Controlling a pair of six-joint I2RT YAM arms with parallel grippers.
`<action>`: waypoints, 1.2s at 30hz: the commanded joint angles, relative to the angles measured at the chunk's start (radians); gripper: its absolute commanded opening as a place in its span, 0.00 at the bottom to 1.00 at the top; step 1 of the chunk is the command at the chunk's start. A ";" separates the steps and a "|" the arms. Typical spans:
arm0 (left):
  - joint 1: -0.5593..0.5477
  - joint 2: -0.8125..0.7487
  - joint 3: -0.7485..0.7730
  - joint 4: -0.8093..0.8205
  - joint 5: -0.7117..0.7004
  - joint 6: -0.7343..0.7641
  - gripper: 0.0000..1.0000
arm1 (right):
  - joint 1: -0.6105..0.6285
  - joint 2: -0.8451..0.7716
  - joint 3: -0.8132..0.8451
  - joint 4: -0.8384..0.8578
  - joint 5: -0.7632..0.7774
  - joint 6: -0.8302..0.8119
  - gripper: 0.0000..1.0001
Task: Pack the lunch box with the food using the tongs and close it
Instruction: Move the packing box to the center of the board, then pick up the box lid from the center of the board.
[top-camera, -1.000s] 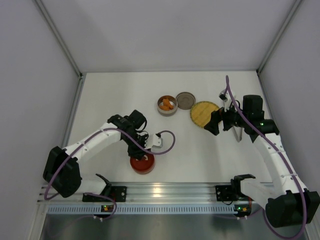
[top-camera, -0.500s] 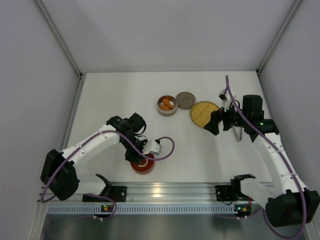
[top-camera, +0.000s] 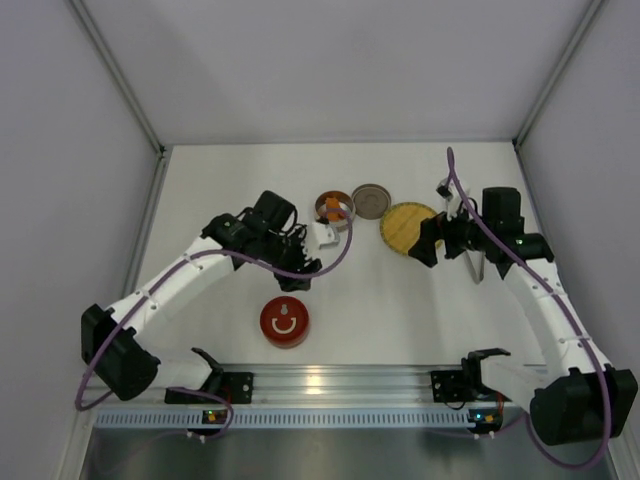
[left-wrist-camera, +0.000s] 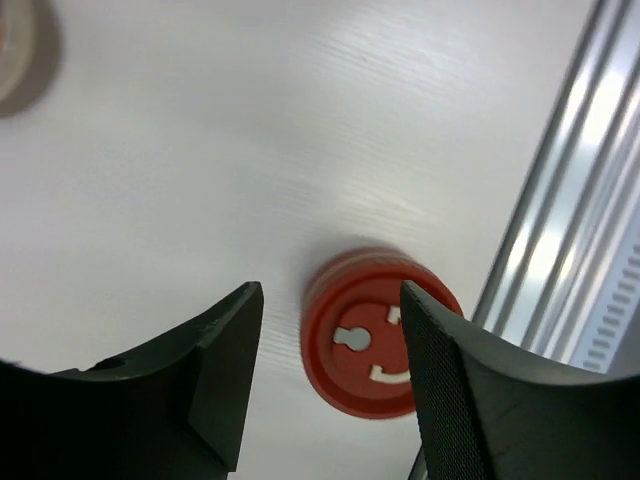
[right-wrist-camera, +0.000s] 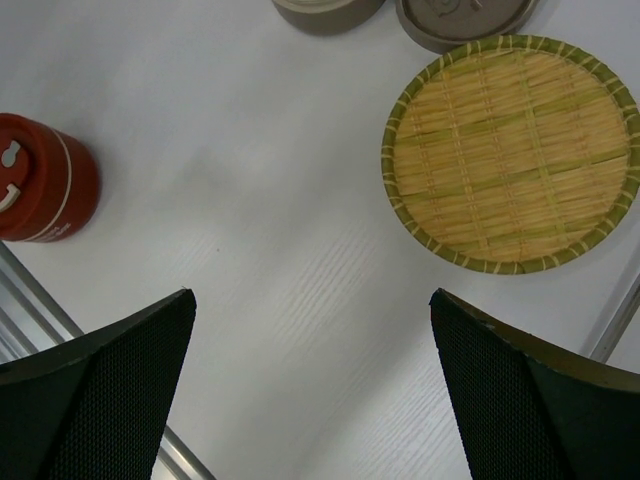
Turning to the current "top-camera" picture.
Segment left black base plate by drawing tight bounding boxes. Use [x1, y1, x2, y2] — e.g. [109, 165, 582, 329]
[164, 371, 254, 405]

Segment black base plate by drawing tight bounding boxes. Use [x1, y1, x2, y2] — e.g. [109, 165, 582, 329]
[164, 371, 254, 405]
[430, 369, 510, 404]

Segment aluminium mounting rail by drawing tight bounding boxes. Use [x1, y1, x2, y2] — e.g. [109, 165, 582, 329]
[74, 363, 620, 409]

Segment brown round lid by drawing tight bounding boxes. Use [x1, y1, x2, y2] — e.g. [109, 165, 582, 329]
[351, 183, 391, 220]

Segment metal tongs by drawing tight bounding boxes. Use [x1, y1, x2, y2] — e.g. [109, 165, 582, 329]
[464, 251, 485, 285]

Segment orange fried food piece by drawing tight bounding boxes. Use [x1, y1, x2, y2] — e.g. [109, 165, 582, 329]
[326, 212, 345, 223]

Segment red round lid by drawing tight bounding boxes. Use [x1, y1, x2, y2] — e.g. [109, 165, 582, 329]
[259, 296, 311, 334]

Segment round bamboo plate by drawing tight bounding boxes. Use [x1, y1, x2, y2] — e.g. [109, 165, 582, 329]
[379, 202, 437, 256]

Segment purple cable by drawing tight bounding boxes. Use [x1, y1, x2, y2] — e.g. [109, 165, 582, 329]
[429, 146, 614, 469]
[74, 208, 353, 441]

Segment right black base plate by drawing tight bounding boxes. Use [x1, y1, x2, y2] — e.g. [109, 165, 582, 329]
[430, 369, 510, 404]

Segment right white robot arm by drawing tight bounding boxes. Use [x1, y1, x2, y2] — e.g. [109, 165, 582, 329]
[409, 185, 639, 446]

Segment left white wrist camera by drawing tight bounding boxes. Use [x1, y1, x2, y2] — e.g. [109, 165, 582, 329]
[305, 222, 340, 251]

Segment brown-banded metal tin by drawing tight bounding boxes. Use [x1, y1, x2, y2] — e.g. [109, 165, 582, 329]
[314, 190, 356, 232]

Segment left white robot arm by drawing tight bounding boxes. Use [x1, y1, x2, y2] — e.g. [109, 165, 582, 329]
[81, 191, 322, 401]

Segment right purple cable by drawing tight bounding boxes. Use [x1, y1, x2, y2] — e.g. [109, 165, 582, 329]
[429, 146, 614, 469]

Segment slotted cable duct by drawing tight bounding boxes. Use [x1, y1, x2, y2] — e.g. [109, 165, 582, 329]
[94, 407, 501, 430]

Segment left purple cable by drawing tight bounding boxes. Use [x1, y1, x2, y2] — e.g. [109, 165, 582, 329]
[74, 208, 353, 441]

